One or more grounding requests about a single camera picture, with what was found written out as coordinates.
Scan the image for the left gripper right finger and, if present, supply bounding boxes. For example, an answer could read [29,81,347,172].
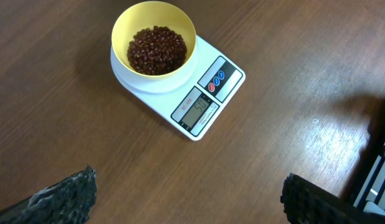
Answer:
[280,173,385,224]

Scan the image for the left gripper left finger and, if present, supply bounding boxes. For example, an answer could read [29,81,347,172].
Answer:
[0,166,97,224]

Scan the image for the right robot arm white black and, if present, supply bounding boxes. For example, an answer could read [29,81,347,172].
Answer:
[342,96,385,215]

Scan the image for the white digital kitchen scale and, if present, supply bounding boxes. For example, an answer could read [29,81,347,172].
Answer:
[110,37,245,141]

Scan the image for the red beans in bowl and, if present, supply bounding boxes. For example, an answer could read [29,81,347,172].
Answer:
[126,26,187,76]

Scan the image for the yellow plastic bowl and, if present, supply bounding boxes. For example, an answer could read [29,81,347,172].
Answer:
[111,1,197,80]

